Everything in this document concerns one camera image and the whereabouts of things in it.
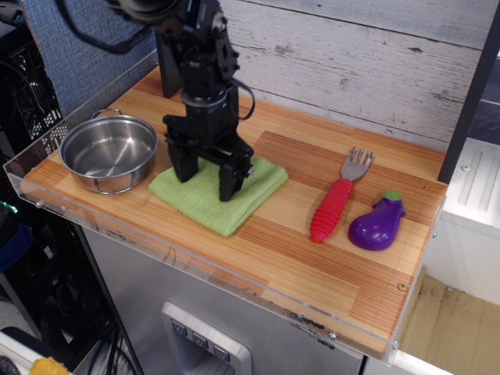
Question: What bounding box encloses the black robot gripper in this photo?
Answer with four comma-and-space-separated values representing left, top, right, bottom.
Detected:
163, 93, 254, 202

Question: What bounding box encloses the green cloth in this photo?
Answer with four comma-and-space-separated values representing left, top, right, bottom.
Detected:
147, 155, 290, 238

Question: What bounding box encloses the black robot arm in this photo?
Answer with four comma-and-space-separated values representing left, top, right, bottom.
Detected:
109, 1, 254, 202

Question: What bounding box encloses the stainless steel pot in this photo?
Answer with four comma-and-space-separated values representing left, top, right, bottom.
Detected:
59, 109, 158, 195

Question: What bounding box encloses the silver toy fridge cabinet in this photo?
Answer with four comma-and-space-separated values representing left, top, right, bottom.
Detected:
83, 225, 365, 374

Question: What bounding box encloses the blue fabric panel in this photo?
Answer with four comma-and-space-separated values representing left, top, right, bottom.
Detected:
19, 1, 156, 116

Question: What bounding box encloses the purple toy eggplant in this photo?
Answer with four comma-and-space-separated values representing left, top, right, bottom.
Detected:
348, 190, 406, 251

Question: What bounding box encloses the clear acrylic table guard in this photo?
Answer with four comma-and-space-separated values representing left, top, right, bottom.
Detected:
2, 50, 450, 366

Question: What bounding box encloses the black plastic crate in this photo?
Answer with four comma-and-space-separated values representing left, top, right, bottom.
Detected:
1, 41, 62, 140

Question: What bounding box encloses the white appliance at right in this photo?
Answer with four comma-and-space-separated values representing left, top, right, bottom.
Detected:
423, 138, 499, 305

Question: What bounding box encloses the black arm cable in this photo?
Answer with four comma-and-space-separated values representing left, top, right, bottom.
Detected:
230, 77, 257, 120

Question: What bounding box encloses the red handled toy fork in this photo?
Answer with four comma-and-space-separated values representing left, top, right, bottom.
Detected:
309, 147, 374, 243

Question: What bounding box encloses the dark vertical post left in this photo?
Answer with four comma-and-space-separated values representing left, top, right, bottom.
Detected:
155, 33, 183, 98

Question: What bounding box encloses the dark vertical post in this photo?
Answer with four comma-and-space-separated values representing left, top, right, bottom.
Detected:
155, 33, 183, 98
437, 2, 499, 184

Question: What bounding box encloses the dark vertical post right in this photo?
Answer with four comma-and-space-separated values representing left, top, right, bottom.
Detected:
437, 2, 499, 184

